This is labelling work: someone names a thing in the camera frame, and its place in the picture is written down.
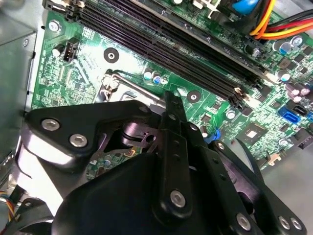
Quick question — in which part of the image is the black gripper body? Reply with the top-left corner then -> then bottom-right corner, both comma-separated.
50,151 -> 236,235

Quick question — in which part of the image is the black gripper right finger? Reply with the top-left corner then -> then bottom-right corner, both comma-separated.
180,121 -> 308,235

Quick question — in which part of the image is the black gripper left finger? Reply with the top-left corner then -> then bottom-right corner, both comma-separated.
23,91 -> 194,219

